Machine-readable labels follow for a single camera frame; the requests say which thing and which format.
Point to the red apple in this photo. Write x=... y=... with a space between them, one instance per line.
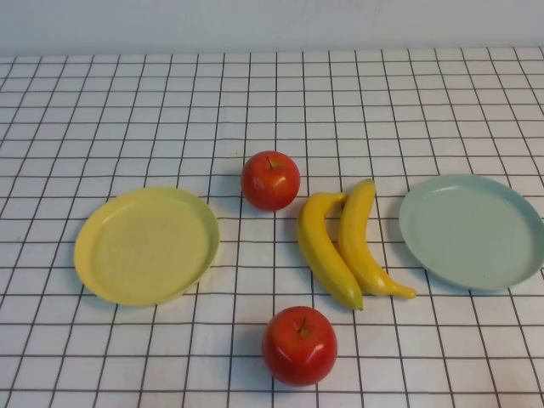
x=268 y=187
x=297 y=353

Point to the yellow banana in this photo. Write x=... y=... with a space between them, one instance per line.
x=319 y=255
x=355 y=238

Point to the yellow round plate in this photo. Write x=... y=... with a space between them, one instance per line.
x=144 y=251

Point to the pale blue-green round plate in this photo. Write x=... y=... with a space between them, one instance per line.
x=472 y=234

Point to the white grid-patterned tablecloth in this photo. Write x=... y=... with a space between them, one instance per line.
x=272 y=106

